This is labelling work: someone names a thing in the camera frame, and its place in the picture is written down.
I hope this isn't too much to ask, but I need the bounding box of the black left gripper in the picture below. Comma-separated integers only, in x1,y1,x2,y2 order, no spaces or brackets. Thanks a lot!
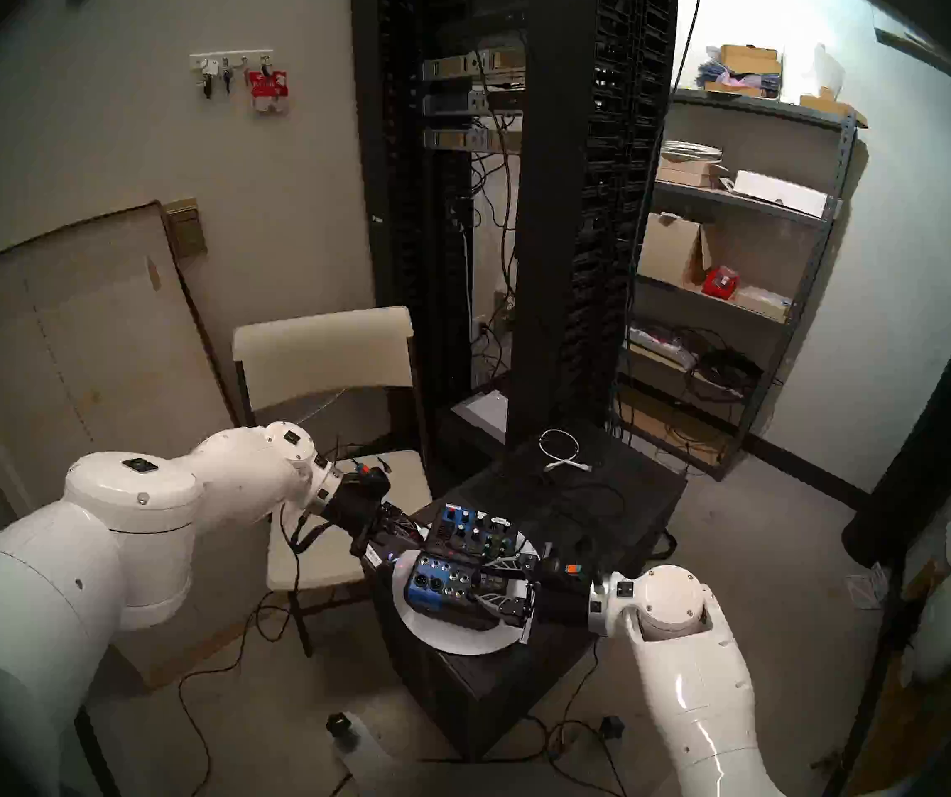
324,466,428,570

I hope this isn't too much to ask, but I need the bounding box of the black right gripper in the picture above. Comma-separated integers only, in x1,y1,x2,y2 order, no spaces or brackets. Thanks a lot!
471,553,597,645

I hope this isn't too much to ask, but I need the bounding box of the black and blue audio mixer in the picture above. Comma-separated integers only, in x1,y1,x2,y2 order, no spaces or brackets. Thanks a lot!
403,499,541,634

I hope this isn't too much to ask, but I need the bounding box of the white round plate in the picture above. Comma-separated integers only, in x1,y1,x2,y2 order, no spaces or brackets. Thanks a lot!
391,538,544,658

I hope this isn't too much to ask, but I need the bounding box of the grey flat box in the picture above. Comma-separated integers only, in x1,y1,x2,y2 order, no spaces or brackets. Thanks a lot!
451,389,511,435

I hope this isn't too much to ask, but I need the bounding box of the beige folding chair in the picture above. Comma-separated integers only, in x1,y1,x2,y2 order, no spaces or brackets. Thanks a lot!
232,306,435,659

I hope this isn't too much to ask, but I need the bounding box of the flat brown cardboard sheet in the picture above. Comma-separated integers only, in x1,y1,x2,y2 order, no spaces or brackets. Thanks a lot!
629,384,742,464

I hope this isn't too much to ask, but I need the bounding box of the white and pink package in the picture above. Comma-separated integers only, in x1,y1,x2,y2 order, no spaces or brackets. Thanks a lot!
627,322,701,369

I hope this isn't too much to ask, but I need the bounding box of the large pale wooden board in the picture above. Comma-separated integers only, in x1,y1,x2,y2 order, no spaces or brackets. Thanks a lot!
0,202,265,688

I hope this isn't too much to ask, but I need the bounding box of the black server rack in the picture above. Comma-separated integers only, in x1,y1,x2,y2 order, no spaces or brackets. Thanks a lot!
509,0,680,447

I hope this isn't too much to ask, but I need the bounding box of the flat tan box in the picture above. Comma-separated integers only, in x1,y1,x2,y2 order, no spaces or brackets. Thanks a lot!
733,285,792,321

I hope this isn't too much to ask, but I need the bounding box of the beige rack unit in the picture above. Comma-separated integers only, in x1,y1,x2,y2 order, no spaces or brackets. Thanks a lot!
423,127,524,155
422,48,526,82

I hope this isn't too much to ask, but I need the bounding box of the white oval device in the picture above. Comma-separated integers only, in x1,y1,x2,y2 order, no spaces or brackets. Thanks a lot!
912,570,951,682

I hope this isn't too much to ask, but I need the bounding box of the dark grey rack unit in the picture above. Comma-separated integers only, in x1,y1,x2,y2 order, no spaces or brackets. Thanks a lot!
424,90,524,117

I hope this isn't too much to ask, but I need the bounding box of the small beige box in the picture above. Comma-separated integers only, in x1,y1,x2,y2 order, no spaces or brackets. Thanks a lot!
657,158,730,188

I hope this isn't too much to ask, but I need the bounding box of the large black foam panel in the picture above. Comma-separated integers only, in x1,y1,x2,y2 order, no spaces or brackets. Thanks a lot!
841,264,951,568

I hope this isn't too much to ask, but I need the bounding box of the white flat box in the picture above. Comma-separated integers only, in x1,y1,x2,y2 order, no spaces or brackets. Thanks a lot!
731,169,829,218

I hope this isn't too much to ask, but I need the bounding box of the white key hook rack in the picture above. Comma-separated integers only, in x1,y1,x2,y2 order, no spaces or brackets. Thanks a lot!
190,50,275,74

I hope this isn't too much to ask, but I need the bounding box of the grey metal shelf unit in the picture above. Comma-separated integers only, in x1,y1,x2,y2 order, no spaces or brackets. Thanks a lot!
617,88,868,481

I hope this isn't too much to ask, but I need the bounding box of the pink and blue bag stack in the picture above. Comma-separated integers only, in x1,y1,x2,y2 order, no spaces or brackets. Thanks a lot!
696,61,782,99

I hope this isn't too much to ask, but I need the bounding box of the small open cardboard box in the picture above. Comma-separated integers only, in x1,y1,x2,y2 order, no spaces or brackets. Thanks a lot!
799,90,868,128

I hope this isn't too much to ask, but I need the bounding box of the closed cardboard box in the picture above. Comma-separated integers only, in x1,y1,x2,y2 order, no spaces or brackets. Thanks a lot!
718,44,784,76

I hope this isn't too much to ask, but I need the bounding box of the white paper bag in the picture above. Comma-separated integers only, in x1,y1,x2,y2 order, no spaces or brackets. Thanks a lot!
779,40,846,100

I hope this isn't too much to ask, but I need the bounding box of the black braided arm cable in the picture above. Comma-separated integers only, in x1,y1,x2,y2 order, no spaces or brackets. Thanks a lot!
276,443,393,555

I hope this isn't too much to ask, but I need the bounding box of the thin white coiled cable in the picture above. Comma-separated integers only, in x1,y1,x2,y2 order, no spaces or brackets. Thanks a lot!
538,428,594,472

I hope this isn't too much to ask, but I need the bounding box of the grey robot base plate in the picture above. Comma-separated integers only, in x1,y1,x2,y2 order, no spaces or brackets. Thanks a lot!
334,712,564,797

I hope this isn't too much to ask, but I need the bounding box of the black floor cable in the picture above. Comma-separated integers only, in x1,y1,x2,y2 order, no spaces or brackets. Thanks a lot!
178,592,310,797

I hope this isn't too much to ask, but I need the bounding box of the black cable bundle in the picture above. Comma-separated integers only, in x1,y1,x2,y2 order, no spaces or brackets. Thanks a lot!
675,326,784,402

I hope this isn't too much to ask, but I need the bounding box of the black rack cable manager column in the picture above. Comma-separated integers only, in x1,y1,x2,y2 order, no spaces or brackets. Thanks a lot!
351,0,485,472

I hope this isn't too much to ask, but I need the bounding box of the white lattice bracket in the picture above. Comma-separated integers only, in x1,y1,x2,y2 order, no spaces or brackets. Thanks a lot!
845,561,892,609

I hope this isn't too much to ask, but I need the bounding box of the beige wall control plate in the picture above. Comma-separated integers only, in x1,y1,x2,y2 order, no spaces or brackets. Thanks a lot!
162,198,209,259

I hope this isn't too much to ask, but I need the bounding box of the thick black hose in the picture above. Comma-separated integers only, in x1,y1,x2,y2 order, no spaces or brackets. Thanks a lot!
73,704,121,797

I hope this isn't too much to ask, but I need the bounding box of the white cable coil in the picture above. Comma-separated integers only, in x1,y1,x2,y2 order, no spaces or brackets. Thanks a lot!
660,139,727,165

